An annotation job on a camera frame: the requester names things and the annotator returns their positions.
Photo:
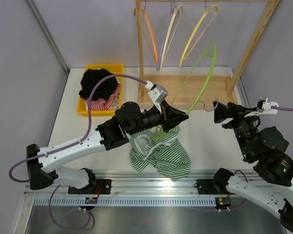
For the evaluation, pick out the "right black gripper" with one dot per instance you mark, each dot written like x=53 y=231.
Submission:
x=221 y=111

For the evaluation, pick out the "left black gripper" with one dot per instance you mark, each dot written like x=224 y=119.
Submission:
x=170 y=117

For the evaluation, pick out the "green hanger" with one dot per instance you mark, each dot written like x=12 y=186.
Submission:
x=206 y=54

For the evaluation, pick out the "green white striped tank top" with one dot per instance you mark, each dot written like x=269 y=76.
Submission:
x=161 y=150

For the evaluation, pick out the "red white striped tank top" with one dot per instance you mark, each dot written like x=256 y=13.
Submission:
x=112 y=103

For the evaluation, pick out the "purple hanger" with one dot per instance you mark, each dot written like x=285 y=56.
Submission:
x=162 y=41

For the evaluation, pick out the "yellow hanger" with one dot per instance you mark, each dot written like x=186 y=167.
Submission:
x=200 y=28

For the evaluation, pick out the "cream hanger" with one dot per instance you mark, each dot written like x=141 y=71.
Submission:
x=171 y=31

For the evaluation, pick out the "orange hanger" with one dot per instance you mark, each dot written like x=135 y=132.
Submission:
x=150 y=38

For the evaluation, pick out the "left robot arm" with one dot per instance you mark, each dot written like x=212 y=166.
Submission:
x=46 y=165

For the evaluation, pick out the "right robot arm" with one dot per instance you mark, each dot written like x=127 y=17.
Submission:
x=267 y=149

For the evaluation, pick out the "wooden clothes rack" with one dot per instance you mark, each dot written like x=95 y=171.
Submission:
x=222 y=85

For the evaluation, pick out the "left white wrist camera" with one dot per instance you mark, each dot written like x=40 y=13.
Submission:
x=157 y=94

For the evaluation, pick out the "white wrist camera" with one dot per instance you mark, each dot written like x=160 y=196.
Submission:
x=157 y=94
x=264 y=107

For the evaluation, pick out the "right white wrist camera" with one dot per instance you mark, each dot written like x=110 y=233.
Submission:
x=264 y=107

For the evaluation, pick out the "aluminium rail base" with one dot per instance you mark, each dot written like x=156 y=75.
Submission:
x=141 y=189

